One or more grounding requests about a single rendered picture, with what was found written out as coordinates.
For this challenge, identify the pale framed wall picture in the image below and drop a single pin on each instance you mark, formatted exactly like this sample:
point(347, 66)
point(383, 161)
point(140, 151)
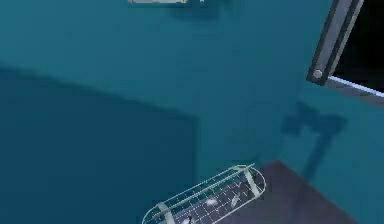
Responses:
point(156, 1)

